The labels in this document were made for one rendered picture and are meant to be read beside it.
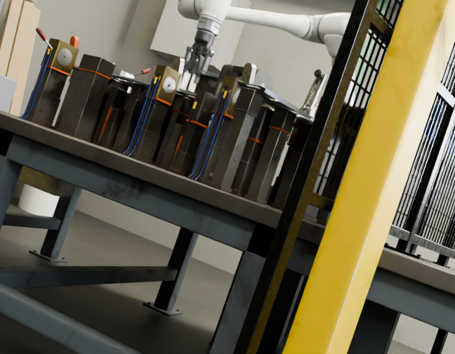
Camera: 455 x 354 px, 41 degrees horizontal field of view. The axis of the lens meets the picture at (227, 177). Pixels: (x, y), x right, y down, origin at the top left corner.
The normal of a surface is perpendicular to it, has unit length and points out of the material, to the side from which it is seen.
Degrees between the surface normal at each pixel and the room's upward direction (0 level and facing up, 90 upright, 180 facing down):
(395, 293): 90
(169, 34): 90
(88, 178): 90
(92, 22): 90
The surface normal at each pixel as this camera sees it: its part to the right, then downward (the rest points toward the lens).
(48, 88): 0.75, 0.25
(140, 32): -0.36, -0.14
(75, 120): -0.58, -0.21
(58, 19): 0.87, 0.30
